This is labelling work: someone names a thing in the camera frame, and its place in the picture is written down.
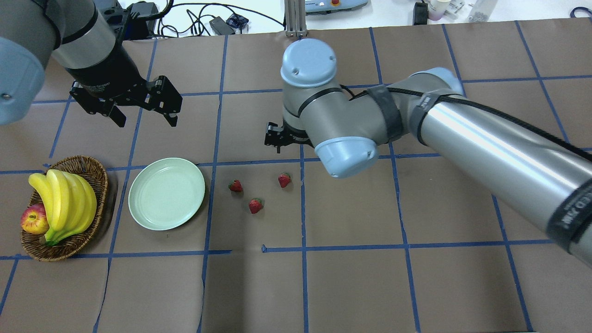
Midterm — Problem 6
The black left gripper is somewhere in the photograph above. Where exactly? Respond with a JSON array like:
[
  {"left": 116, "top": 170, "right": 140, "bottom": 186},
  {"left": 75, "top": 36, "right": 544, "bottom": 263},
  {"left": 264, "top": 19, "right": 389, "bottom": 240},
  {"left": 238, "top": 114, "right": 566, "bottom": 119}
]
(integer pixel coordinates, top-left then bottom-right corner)
[{"left": 69, "top": 75, "right": 183, "bottom": 127}]

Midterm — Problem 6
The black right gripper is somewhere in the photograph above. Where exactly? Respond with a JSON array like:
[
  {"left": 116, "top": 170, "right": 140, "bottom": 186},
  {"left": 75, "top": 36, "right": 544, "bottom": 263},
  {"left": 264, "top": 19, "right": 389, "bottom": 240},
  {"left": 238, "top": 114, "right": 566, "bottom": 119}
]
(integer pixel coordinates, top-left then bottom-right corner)
[{"left": 265, "top": 122, "right": 310, "bottom": 149}]

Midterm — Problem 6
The red strawberry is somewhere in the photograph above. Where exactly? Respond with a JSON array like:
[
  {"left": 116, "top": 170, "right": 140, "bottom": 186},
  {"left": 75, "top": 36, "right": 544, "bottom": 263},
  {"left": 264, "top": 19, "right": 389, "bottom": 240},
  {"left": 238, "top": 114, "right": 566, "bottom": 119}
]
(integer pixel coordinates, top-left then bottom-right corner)
[
  {"left": 248, "top": 198, "right": 265, "bottom": 214},
  {"left": 277, "top": 172, "right": 292, "bottom": 188},
  {"left": 228, "top": 179, "right": 243, "bottom": 192}
]

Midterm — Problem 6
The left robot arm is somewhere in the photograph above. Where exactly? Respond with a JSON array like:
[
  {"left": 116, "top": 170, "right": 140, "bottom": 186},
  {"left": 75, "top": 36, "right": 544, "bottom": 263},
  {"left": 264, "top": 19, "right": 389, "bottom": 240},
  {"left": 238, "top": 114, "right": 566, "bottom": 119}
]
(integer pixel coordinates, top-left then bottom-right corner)
[{"left": 0, "top": 0, "right": 183, "bottom": 127}]

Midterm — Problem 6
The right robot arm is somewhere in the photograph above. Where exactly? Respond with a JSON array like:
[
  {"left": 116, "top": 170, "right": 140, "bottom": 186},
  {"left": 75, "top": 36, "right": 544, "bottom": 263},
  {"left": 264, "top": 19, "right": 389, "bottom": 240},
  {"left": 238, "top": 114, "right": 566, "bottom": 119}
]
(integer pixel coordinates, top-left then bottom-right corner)
[{"left": 264, "top": 38, "right": 592, "bottom": 265}]

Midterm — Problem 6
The light green plate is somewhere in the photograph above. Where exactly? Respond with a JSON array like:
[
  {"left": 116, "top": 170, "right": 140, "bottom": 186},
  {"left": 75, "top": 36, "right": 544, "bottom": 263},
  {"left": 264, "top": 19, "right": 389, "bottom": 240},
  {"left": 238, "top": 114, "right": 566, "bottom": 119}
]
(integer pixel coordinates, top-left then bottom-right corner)
[{"left": 128, "top": 158, "right": 205, "bottom": 230}]

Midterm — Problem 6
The yellow banana bunch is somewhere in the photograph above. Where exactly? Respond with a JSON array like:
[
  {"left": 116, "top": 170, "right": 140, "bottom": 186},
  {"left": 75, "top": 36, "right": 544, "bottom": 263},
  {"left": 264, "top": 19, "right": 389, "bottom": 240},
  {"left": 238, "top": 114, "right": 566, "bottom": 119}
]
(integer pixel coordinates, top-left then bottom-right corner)
[{"left": 28, "top": 169, "right": 98, "bottom": 247}]

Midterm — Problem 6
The black power adapter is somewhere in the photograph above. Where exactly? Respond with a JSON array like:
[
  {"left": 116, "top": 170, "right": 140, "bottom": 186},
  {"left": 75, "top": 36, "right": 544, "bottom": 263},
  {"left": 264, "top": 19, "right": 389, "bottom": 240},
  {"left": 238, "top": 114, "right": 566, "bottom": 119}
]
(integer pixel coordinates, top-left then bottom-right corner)
[{"left": 209, "top": 16, "right": 235, "bottom": 36}]

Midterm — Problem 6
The red yellow apple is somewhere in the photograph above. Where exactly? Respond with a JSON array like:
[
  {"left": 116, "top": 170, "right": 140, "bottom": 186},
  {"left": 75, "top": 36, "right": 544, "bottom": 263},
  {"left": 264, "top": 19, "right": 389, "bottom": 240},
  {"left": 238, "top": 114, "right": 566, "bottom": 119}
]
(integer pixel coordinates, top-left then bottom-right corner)
[{"left": 20, "top": 203, "right": 50, "bottom": 235}]

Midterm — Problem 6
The woven wicker basket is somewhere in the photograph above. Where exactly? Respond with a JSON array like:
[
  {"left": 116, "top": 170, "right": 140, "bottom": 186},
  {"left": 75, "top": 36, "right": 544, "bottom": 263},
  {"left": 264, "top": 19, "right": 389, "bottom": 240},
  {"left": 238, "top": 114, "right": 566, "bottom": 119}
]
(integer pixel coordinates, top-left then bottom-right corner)
[{"left": 20, "top": 155, "right": 109, "bottom": 263}]

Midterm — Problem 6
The aluminium frame post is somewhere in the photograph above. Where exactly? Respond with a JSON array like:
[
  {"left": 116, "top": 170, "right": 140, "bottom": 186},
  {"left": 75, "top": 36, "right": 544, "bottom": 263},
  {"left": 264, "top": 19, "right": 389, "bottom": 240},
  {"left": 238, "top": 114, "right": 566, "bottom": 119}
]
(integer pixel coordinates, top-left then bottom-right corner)
[{"left": 284, "top": 0, "right": 308, "bottom": 38}]

